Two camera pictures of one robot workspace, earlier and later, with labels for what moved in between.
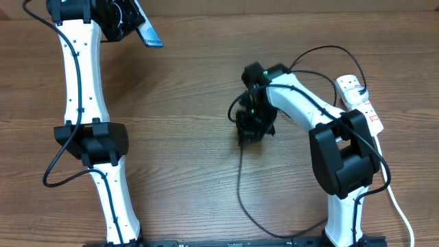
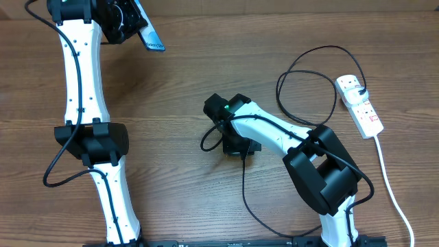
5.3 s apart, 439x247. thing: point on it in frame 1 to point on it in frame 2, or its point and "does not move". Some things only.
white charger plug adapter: (353, 96) does not move
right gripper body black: (260, 121) to (236, 144)
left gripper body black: (123, 18) does not move
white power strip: (342, 81) does not move
